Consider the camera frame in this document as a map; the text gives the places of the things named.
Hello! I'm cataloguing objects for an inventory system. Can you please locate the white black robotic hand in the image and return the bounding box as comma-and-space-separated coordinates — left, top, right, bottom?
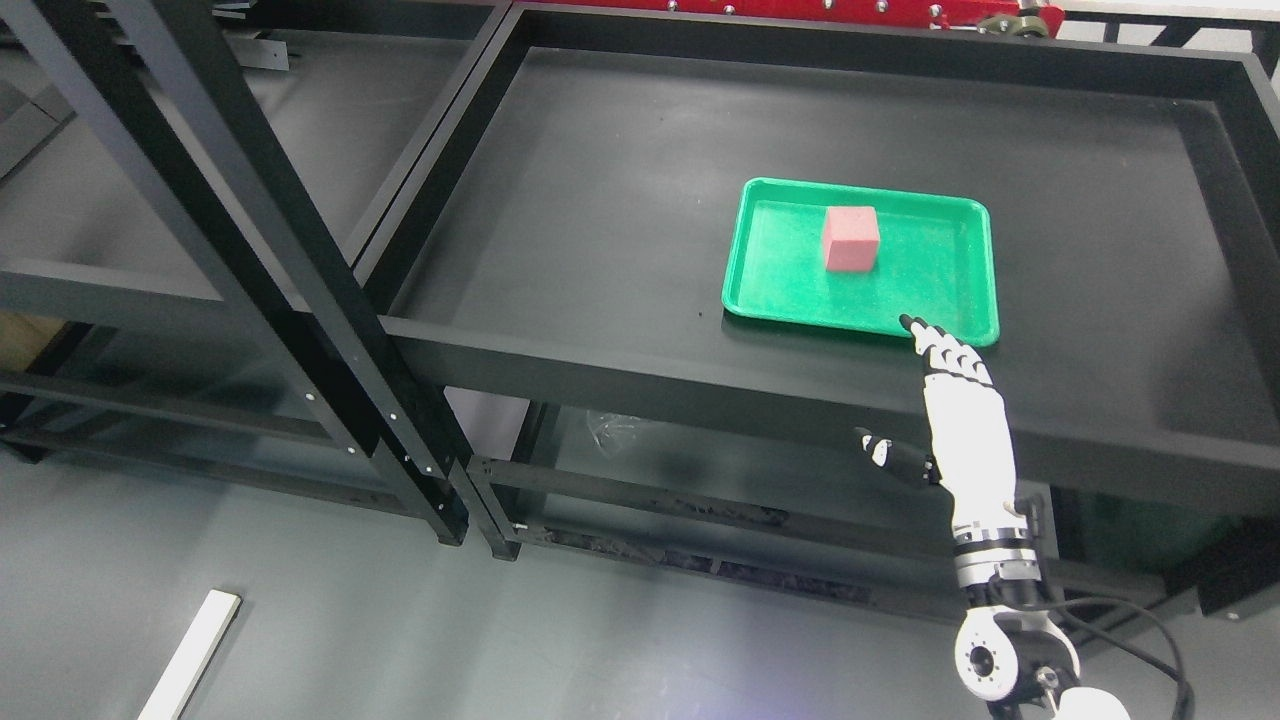
855, 314, 1028, 542

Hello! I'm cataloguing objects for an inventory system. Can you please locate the pink foam block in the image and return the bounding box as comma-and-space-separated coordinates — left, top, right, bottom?
820, 206, 881, 273

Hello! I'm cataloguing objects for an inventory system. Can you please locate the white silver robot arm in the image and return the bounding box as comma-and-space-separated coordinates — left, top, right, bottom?
954, 527, 1130, 719

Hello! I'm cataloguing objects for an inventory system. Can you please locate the green plastic tray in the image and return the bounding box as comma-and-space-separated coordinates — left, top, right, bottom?
722, 177, 1001, 347

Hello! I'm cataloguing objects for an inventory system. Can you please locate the black metal shelf right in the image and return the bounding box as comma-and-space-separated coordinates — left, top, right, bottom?
358, 3, 1277, 614

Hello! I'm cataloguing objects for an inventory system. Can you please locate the black metal shelf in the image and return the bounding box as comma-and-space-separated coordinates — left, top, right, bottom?
358, 3, 1277, 614
3, 1, 500, 546

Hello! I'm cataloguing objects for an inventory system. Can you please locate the black metal shelf left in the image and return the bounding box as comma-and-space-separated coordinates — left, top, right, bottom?
3, 1, 500, 546

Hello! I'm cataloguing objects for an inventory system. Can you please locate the clear plastic bag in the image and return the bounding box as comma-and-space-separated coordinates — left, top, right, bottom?
585, 411, 653, 457

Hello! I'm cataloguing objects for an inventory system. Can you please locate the white table with legs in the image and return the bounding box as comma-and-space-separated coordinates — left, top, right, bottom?
136, 589, 242, 719

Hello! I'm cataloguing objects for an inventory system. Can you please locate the red conveyor frame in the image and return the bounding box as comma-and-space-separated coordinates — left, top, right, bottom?
570, 1, 1066, 38

